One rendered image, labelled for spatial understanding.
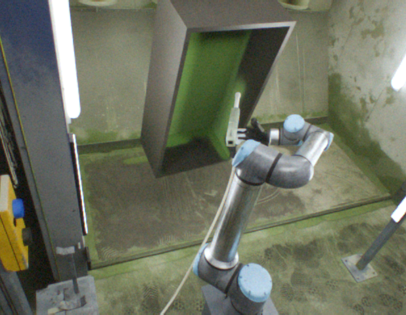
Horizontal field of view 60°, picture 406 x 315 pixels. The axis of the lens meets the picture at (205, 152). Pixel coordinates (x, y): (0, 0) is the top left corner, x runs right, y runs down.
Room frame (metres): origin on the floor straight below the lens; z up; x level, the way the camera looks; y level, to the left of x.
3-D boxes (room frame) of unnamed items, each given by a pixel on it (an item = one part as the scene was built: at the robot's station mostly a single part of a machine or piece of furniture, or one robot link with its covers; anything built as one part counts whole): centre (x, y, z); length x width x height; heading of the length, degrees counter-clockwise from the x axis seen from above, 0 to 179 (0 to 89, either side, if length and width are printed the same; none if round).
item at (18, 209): (0.52, 0.44, 1.48); 0.05 x 0.02 x 0.05; 27
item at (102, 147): (2.77, -0.07, 0.11); 2.70 x 0.02 x 0.13; 117
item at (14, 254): (0.51, 0.47, 1.42); 0.12 x 0.06 x 0.26; 27
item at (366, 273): (1.60, -1.31, 0.01); 0.20 x 0.20 x 0.01; 27
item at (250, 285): (0.80, -0.30, 0.83); 0.17 x 0.15 x 0.18; 66
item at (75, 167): (1.05, 0.54, 0.96); 0.06 x 0.02 x 0.63; 27
